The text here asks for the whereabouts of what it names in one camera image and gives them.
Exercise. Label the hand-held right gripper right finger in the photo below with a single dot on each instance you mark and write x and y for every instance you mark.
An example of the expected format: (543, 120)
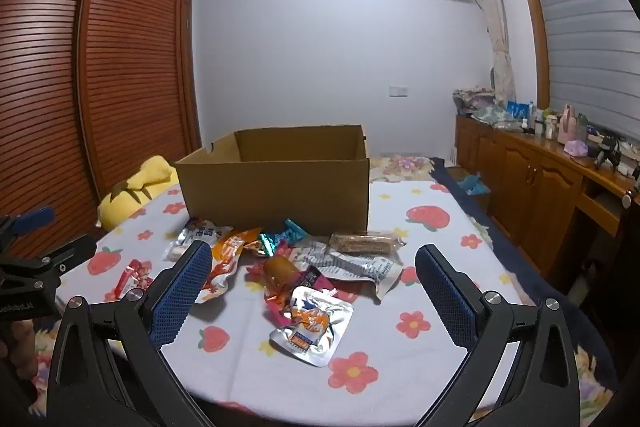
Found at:
(445, 297)

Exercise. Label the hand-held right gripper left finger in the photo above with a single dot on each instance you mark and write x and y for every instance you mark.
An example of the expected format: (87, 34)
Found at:
(182, 292)

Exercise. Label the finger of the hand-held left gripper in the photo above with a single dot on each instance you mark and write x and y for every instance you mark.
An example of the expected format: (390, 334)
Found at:
(35, 218)
(70, 254)

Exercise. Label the white cake clear packet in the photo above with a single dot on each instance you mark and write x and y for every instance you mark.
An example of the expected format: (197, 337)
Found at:
(178, 252)

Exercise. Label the orange white snack packet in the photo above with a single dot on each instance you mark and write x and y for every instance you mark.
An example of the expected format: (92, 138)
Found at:
(227, 257)

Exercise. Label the long beige snack packet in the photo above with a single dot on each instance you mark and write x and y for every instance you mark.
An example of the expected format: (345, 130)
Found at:
(350, 264)

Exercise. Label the pink snack packet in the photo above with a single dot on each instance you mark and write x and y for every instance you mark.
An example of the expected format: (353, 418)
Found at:
(315, 279)

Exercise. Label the silver orange-print snack packet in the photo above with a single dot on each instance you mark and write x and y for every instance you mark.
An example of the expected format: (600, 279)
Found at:
(312, 327)

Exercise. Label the brown cardboard box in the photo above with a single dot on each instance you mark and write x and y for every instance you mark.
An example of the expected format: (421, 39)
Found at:
(275, 192)

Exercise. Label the person's left hand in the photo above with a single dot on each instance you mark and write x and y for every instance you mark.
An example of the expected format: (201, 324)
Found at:
(20, 349)

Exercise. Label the small red snack packet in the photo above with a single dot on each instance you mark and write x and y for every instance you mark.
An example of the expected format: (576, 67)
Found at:
(132, 279)

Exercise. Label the white blue-print snack packet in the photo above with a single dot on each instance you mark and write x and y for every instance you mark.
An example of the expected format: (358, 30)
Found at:
(205, 232)

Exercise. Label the white strawberry print tablecloth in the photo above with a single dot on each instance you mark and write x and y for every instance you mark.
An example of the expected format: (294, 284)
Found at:
(440, 217)

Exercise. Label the yellow plush toy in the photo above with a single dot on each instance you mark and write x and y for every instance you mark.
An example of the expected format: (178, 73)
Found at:
(135, 192)

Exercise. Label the brown bar clear wrapper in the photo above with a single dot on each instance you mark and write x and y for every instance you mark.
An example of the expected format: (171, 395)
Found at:
(365, 243)

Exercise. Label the brown snack orange wrapper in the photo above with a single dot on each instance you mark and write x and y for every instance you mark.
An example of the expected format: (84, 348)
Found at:
(280, 274)

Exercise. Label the blue plastic bag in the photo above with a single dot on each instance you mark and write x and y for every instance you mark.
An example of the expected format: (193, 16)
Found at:
(472, 186)

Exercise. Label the teal candy wrapper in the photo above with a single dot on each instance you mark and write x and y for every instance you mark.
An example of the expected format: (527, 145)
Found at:
(285, 234)

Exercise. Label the floral quilt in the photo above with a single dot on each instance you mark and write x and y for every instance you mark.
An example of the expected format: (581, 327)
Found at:
(400, 167)

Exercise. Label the wooden sideboard cabinet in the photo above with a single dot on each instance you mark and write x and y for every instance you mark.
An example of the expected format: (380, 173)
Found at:
(530, 187)

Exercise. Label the brown louvered wooden wardrobe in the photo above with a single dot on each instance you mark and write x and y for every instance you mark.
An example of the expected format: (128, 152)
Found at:
(125, 57)

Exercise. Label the pile of folded cloths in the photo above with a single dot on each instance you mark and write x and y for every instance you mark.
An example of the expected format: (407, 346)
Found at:
(480, 104)

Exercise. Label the blue carton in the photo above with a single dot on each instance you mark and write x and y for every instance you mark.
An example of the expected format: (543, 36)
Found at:
(519, 109)

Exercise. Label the pink bottle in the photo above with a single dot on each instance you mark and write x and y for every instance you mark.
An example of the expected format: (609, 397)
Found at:
(568, 124)

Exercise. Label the black figurine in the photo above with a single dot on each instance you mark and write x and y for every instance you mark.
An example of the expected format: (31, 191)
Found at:
(607, 149)

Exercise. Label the light patterned curtain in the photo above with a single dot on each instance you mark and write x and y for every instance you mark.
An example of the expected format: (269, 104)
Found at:
(497, 22)

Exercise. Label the grey window blind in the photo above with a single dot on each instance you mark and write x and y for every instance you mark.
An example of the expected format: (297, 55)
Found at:
(590, 57)

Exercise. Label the white wall switch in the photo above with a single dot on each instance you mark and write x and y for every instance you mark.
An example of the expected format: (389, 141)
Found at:
(399, 91)

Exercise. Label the wooden window frame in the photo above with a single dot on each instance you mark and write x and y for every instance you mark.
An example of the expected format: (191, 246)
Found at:
(532, 7)

